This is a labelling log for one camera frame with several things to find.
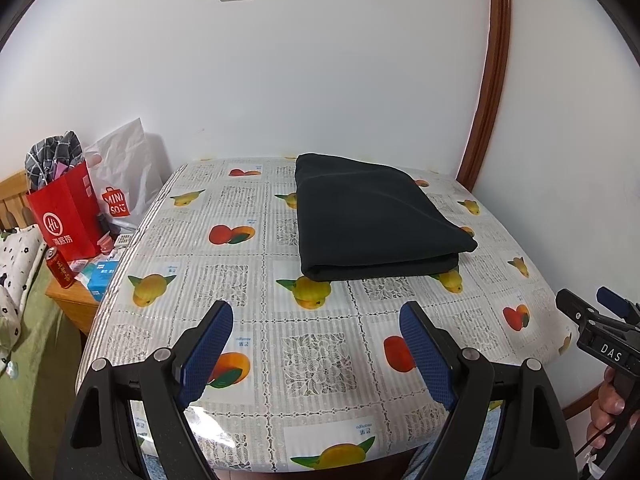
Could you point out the wooden nightstand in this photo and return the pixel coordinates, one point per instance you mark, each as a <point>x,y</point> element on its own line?
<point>75,305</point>

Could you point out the brown wooden door frame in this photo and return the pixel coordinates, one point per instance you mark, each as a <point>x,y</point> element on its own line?
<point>495,60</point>

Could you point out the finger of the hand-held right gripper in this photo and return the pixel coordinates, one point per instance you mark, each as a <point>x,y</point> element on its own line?
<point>612,300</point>
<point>572,306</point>

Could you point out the small pink container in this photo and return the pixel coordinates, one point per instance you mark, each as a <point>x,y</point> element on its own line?
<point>106,243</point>

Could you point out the brown wooden baseboard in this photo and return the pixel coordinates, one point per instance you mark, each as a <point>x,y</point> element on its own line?
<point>582,401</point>

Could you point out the white plastic bag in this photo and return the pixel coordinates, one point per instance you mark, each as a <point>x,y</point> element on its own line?
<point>130,170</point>

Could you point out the red paper bag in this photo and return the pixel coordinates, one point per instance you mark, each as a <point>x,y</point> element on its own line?
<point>65,210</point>

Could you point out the plaid cloth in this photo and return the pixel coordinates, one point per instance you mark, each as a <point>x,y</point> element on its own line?
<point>50,152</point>

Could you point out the wooden headboard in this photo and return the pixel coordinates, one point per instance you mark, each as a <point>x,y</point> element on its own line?
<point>12,200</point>

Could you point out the white dotted pillow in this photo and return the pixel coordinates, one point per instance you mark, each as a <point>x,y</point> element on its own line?
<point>20,260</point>

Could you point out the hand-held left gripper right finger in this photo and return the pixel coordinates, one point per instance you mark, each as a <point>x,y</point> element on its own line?
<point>430,355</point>

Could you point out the fruit print tablecloth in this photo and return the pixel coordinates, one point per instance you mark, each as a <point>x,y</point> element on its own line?
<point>310,350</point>

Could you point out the black sweatshirt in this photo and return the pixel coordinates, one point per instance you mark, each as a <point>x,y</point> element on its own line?
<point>370,220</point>

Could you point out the green blanket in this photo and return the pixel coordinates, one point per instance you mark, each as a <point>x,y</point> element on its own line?
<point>35,375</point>

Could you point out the red drink can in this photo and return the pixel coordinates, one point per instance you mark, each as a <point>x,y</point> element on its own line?
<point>60,267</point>

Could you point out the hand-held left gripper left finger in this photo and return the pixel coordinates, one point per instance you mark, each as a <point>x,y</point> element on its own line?
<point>207,350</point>

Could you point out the person's right hand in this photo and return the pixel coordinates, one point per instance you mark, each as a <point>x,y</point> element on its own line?
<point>602,410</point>

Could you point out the light blue box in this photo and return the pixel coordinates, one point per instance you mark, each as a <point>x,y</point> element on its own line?
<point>100,280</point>

